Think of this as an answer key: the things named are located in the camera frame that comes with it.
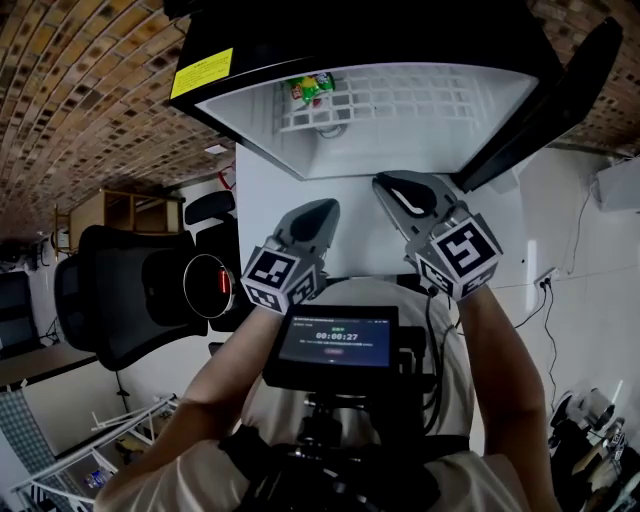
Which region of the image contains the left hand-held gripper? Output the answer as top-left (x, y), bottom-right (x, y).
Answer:
top-left (240, 198), bottom-right (343, 316)

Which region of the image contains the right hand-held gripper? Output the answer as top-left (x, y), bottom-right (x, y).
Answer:
top-left (372, 169), bottom-right (503, 301)

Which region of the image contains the clear water bottle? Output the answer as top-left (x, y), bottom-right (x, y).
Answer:
top-left (310, 97), bottom-right (352, 139)

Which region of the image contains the green snack bag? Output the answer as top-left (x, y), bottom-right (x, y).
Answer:
top-left (285, 72), bottom-right (337, 107)

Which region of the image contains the person's left forearm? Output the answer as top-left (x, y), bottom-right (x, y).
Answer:
top-left (178, 303), bottom-right (282, 444)

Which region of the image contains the person's right forearm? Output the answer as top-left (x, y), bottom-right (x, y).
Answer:
top-left (457, 287), bottom-right (550, 462)

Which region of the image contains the white table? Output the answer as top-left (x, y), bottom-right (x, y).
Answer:
top-left (233, 142), bottom-right (524, 292)

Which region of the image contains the chest-mounted monitor screen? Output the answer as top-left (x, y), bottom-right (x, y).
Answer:
top-left (263, 304), bottom-right (401, 387)

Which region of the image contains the black fridge door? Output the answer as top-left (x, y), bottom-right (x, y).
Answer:
top-left (456, 16), bottom-right (624, 194)

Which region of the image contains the black mini fridge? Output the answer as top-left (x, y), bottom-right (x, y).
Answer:
top-left (168, 0), bottom-right (567, 182)

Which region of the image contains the yellow fridge sticker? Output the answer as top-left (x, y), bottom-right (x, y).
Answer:
top-left (169, 47), bottom-right (236, 101)

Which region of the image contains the wooden shelf unit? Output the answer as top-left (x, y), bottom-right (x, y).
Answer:
top-left (53, 187), bottom-right (187, 252)

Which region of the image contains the white box appliance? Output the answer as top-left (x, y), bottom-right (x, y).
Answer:
top-left (594, 157), bottom-right (640, 214)

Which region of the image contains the black mesh office chair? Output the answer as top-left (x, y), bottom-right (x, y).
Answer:
top-left (53, 190), bottom-right (242, 373)

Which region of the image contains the white bucket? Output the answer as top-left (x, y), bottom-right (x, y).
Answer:
top-left (564, 387), bottom-right (617, 432)

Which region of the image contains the black bag pile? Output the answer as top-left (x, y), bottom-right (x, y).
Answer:
top-left (547, 419), bottom-right (621, 501)

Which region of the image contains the person's white shirt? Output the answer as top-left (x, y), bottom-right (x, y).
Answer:
top-left (94, 277), bottom-right (532, 512)

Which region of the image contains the grey desk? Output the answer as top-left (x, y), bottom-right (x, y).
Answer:
top-left (0, 343), bottom-right (102, 392)

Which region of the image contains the plastic bottle with blue label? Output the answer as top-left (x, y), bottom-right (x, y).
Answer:
top-left (83, 467), bottom-right (112, 490)

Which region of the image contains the white metal rack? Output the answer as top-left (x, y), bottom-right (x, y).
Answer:
top-left (9, 393), bottom-right (180, 512)

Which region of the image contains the white wire fridge shelf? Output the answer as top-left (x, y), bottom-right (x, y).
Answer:
top-left (273, 67), bottom-right (489, 137)

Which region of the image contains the black floor cable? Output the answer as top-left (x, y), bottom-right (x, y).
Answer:
top-left (514, 284), bottom-right (562, 402)

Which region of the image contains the black chest camera rig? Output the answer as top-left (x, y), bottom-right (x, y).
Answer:
top-left (218, 324), bottom-right (442, 512)

